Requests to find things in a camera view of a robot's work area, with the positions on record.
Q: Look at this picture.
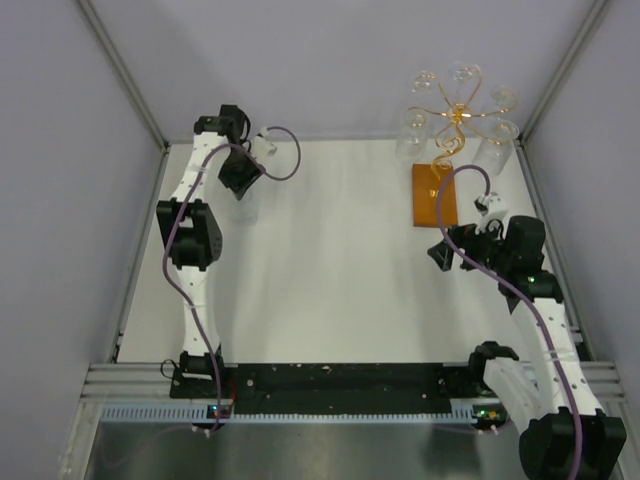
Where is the right aluminium frame post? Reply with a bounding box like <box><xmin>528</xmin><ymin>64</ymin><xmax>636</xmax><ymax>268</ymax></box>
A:
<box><xmin>519</xmin><ymin>0</ymin><xmax>613</xmax><ymax>144</ymax></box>

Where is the grey slotted cable duct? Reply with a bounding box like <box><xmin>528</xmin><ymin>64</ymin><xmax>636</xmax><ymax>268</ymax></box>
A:
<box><xmin>100</xmin><ymin>399</ymin><xmax>506</xmax><ymax>426</ymax></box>

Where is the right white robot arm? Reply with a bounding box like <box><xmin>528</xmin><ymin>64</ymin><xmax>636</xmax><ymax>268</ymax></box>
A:
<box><xmin>428</xmin><ymin>215</ymin><xmax>627</xmax><ymax>479</ymax></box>

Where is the aluminium frame post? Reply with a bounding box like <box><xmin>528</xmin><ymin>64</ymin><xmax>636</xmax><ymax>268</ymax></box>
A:
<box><xmin>73</xmin><ymin>0</ymin><xmax>169</xmax><ymax>151</ymax></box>
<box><xmin>519</xmin><ymin>0</ymin><xmax>613</xmax><ymax>144</ymax></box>

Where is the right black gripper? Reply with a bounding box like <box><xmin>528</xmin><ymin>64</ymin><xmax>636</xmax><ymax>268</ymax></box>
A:
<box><xmin>428</xmin><ymin>216</ymin><xmax>513</xmax><ymax>274</ymax></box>

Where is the left aluminium frame post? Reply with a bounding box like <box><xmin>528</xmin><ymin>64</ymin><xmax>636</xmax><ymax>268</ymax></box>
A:
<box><xmin>73</xmin><ymin>0</ymin><xmax>169</xmax><ymax>151</ymax></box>

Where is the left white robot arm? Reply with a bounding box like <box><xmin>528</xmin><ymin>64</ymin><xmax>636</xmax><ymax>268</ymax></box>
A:
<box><xmin>156</xmin><ymin>104</ymin><xmax>262</xmax><ymax>397</ymax></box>

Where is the orange wooden rack base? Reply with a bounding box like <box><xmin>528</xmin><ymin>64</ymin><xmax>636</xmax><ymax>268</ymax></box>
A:
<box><xmin>411</xmin><ymin>164</ymin><xmax>458</xmax><ymax>228</ymax></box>

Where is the wine glass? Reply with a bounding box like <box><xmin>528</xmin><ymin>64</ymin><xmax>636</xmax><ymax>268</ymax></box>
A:
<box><xmin>395</xmin><ymin>108</ymin><xmax>430</xmax><ymax>163</ymax></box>
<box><xmin>449</xmin><ymin>62</ymin><xmax>482</xmax><ymax>86</ymax></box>
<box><xmin>229</xmin><ymin>190</ymin><xmax>258</xmax><ymax>225</ymax></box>
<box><xmin>410</xmin><ymin>71</ymin><xmax>438</xmax><ymax>93</ymax></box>
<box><xmin>472</xmin><ymin>119</ymin><xmax>520</xmax><ymax>177</ymax></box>
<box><xmin>490</xmin><ymin>87</ymin><xmax>519</xmax><ymax>113</ymax></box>

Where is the gold wire glass rack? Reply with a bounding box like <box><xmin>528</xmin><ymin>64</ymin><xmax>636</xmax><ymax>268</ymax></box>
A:
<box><xmin>407</xmin><ymin>73</ymin><xmax>518</xmax><ymax>177</ymax></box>

